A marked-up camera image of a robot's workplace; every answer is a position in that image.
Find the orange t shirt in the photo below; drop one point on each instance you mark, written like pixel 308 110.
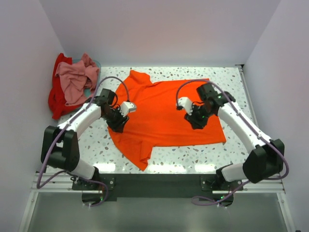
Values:
pixel 156 121

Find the red t shirt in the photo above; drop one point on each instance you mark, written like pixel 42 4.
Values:
pixel 56 99

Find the aluminium front frame rail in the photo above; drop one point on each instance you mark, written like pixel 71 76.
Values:
pixel 157 182

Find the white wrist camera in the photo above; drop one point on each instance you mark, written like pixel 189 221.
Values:
pixel 186 104
pixel 127 107

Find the teal laundry basket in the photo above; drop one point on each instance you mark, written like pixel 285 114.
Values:
pixel 95 79

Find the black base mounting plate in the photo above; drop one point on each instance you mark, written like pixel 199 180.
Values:
pixel 103 194

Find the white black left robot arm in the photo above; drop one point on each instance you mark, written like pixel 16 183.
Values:
pixel 60 148

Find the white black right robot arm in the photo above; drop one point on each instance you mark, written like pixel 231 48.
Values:
pixel 266 155

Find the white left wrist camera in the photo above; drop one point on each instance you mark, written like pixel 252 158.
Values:
pixel 127 107

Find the pink t shirt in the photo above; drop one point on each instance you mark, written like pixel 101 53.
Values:
pixel 74 78

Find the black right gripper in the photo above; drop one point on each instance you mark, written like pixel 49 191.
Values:
pixel 195 123

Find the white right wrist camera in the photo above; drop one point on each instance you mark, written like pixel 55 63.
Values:
pixel 186 104

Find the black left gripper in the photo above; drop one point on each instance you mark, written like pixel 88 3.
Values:
pixel 118 126

